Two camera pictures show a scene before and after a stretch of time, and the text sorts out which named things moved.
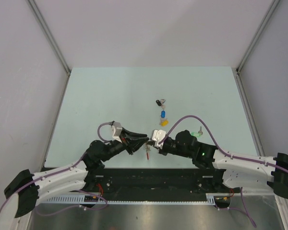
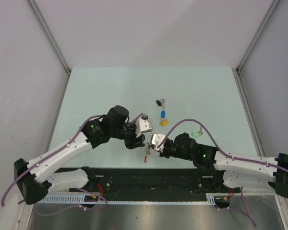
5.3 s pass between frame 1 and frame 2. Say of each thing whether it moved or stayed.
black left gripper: moved
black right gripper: stayed
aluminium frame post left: stayed
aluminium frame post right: stayed
